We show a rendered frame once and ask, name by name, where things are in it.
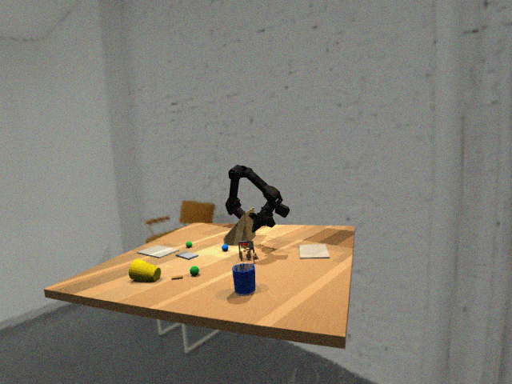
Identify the yellow cup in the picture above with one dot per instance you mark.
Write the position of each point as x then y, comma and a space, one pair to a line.
140, 270

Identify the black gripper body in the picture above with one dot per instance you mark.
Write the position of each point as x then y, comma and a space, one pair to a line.
264, 215

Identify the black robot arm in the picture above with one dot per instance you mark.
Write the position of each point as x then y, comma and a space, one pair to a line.
270, 193

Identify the blue mug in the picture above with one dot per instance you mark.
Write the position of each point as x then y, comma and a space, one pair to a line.
244, 279

